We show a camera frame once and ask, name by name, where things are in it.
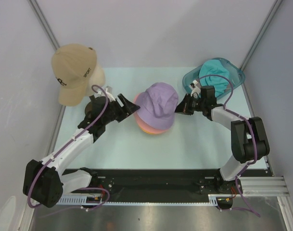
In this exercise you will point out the aluminium corner rail right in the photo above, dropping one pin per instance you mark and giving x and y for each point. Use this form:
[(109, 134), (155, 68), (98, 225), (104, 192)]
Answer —
[(262, 31)]

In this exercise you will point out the aluminium corner rail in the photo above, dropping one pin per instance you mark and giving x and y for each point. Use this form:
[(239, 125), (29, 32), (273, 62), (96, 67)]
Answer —
[(44, 23), (262, 31)]

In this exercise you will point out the pink bucket hat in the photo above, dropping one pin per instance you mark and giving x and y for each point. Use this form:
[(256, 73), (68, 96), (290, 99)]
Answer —
[(142, 125)]

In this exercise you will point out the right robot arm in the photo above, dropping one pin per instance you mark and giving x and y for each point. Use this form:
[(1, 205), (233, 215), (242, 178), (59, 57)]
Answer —
[(249, 142)]

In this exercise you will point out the tan baseball cap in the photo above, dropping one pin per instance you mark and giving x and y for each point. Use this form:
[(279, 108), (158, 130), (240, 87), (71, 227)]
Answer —
[(73, 65)]

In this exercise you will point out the cream mannequin head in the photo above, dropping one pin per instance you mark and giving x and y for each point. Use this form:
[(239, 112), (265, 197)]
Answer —
[(97, 78)]

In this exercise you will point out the yellow bucket hat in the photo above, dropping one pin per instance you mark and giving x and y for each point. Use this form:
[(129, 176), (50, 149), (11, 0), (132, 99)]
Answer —
[(156, 132)]

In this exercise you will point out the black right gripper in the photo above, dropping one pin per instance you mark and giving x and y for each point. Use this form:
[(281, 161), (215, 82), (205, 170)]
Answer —
[(184, 106)]

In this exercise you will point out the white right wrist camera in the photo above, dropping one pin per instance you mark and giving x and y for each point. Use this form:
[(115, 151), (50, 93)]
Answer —
[(195, 85)]

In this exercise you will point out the teal hat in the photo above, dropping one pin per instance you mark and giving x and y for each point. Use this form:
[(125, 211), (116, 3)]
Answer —
[(213, 73)]

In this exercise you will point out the teal plastic bin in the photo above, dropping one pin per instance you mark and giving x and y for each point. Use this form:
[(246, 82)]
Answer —
[(237, 77)]

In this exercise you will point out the aluminium corner rail left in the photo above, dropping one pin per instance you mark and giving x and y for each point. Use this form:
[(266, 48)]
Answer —
[(44, 23)]

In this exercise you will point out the aluminium frame rail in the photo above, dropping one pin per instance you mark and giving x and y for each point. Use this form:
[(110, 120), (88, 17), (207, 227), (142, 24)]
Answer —
[(264, 186)]

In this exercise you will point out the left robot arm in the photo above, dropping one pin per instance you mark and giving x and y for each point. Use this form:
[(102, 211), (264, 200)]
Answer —
[(45, 181)]

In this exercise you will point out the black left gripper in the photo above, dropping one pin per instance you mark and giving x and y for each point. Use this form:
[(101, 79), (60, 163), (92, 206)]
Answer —
[(130, 107)]

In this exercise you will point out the purple hat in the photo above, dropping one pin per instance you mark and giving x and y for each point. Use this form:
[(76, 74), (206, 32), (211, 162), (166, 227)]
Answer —
[(161, 87)]

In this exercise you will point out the white slotted cable duct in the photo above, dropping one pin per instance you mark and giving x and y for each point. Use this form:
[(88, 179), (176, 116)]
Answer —
[(93, 200)]

